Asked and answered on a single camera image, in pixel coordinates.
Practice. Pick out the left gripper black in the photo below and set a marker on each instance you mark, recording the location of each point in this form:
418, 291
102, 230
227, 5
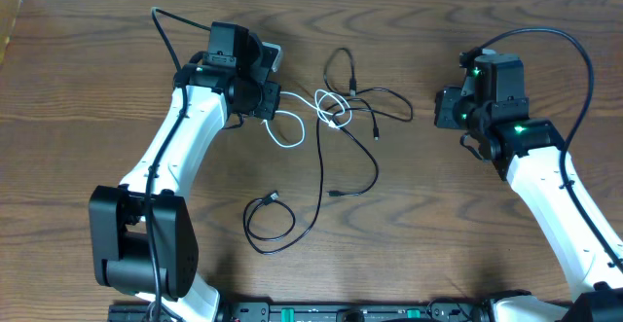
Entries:
269, 110

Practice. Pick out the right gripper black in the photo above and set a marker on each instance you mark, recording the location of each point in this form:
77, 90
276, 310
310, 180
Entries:
446, 99

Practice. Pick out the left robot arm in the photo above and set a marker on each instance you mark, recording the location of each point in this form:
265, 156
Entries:
143, 241

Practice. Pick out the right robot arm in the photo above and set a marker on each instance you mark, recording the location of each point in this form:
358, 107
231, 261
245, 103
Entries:
529, 155

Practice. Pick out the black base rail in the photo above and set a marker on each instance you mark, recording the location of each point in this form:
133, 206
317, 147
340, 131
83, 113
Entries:
435, 311

